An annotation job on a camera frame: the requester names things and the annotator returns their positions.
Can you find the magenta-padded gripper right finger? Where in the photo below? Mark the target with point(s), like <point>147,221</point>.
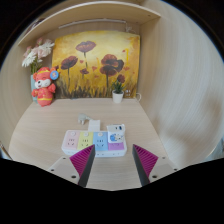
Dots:
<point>145,160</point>

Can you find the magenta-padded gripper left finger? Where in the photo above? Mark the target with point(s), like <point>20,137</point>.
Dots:
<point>83,160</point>

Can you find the white block charger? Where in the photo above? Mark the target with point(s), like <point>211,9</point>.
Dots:
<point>116,133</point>

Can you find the pastel multicolour power strip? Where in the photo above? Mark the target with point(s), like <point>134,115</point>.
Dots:
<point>85,141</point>

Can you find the white power plug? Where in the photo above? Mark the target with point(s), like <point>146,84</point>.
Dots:
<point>82,118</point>

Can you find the small plant in white pot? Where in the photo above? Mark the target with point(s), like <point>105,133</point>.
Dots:
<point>117,95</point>

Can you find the red plush toy figure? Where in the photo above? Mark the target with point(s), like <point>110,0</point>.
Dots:
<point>44,90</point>

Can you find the pale blue vase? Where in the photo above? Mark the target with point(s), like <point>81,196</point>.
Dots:
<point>33,85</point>

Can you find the yellow poppy flower painting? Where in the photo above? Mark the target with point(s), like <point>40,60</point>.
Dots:
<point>96,53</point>

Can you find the pink and white flower bouquet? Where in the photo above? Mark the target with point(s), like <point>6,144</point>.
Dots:
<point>40,51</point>

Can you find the white light bar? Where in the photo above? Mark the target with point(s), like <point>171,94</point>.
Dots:
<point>93,23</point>

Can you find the light wooden shelf unit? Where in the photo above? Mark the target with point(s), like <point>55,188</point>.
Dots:
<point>100,11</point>

